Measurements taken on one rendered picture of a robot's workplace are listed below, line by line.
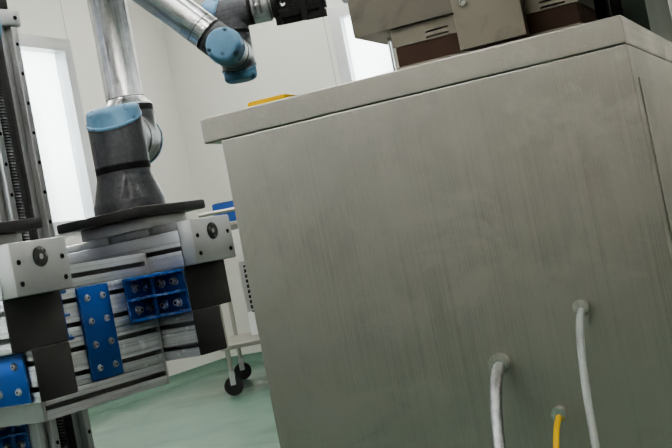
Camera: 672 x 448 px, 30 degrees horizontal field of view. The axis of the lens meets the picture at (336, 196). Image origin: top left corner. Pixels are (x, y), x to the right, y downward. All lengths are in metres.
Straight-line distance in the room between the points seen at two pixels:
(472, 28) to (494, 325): 0.43
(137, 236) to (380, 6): 0.90
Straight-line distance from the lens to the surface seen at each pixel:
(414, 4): 1.89
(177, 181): 8.46
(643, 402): 1.77
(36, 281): 2.15
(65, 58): 7.67
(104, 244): 2.64
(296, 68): 8.29
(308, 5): 2.76
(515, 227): 1.77
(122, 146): 2.62
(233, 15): 2.76
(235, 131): 1.93
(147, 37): 8.56
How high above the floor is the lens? 0.67
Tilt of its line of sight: 2 degrees up
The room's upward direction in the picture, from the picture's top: 11 degrees counter-clockwise
